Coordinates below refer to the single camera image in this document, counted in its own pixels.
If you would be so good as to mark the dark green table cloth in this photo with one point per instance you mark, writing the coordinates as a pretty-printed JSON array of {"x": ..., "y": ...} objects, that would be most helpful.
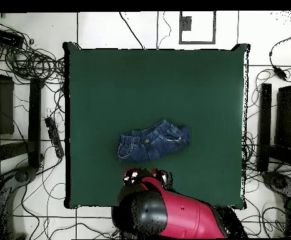
[{"x": 155, "y": 87}]

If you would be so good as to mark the blue denim jeans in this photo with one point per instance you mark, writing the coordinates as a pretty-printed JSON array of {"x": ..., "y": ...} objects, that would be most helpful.
[{"x": 150, "y": 145}]

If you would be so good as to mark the grey square frame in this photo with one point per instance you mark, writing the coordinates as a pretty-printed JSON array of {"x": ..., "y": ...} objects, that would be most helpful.
[{"x": 197, "y": 42}]

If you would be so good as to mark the black power adapter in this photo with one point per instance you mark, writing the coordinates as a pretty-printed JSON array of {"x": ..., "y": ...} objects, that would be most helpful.
[{"x": 280, "y": 73}]

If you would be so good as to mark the black stand frame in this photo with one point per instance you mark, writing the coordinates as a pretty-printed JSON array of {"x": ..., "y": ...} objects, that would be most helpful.
[
  {"x": 265, "y": 120},
  {"x": 34, "y": 120}
]

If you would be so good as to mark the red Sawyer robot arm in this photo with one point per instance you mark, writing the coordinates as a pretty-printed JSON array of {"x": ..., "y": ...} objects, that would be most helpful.
[{"x": 185, "y": 215}]

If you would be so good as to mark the black power strip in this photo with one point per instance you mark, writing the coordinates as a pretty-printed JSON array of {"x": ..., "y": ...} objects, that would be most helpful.
[{"x": 54, "y": 137}]

